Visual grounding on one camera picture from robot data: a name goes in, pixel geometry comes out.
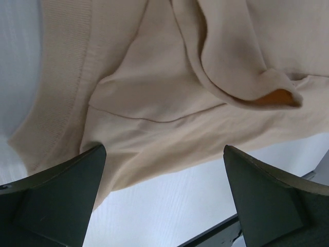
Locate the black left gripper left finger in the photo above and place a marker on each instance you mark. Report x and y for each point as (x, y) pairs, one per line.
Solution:
(52, 207)

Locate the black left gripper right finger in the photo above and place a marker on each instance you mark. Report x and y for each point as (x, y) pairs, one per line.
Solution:
(275, 207)

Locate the beige t shirt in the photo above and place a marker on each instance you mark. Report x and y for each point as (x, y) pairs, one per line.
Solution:
(166, 85)

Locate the aluminium front rail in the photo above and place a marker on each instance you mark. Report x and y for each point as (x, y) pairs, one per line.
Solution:
(309, 176)

